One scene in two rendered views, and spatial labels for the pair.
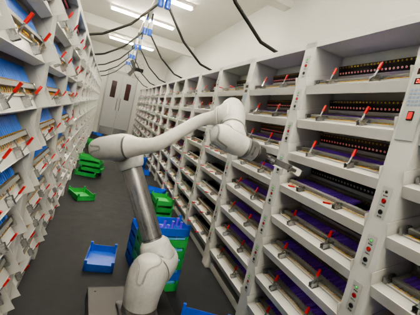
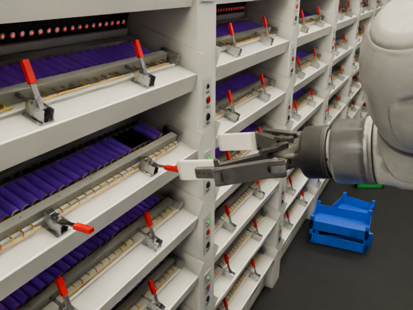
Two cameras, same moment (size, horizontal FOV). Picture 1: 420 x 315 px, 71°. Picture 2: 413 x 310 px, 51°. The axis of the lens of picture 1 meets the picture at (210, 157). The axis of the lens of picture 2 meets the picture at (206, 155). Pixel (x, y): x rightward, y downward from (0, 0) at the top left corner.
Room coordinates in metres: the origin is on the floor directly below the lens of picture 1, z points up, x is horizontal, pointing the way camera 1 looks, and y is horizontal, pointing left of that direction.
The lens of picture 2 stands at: (1.76, 0.12, 1.32)
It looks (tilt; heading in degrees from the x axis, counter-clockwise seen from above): 22 degrees down; 229
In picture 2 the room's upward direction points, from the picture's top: straight up
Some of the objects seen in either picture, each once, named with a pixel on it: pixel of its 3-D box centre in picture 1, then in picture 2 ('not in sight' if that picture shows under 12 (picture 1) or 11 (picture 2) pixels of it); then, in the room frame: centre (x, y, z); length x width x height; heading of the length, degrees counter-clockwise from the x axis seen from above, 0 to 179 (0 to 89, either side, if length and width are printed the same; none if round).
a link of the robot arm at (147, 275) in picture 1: (145, 279); not in sight; (1.22, 0.15, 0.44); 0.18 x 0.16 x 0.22; 170
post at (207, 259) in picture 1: (238, 167); not in sight; (2.41, -0.25, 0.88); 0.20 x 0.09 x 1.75; 111
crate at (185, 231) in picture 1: (164, 224); not in sight; (1.92, 0.19, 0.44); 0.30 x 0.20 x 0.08; 118
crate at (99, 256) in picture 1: (101, 256); not in sight; (2.05, 0.61, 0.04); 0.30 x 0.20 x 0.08; 15
